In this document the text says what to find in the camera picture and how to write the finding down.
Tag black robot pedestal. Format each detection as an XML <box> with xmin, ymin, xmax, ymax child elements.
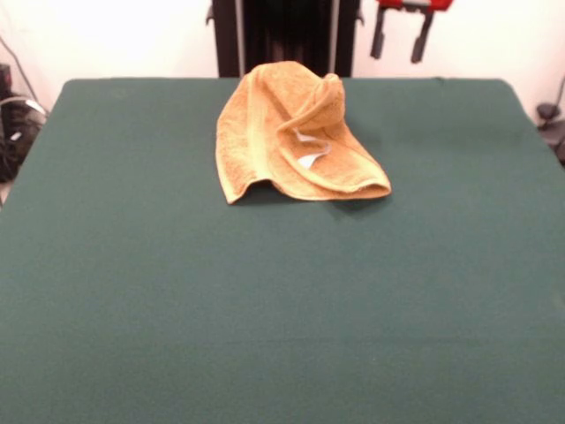
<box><xmin>203</xmin><ymin>0</ymin><xmax>365</xmax><ymax>80</ymax></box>

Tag dark green table cloth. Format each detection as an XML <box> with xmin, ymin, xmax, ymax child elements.
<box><xmin>0</xmin><ymin>77</ymin><xmax>565</xmax><ymax>424</ymax></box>

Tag black floor equipment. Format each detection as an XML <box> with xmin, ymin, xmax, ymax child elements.
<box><xmin>0</xmin><ymin>63</ymin><xmax>48</xmax><ymax>183</ymax></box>
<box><xmin>536</xmin><ymin>102</ymin><xmax>565</xmax><ymax>167</ymax></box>

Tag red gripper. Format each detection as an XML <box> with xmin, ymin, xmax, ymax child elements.
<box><xmin>369</xmin><ymin>0</ymin><xmax>456</xmax><ymax>64</ymax></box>

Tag tan terry towel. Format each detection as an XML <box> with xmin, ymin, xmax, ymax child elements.
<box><xmin>215</xmin><ymin>61</ymin><xmax>393</xmax><ymax>205</ymax></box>

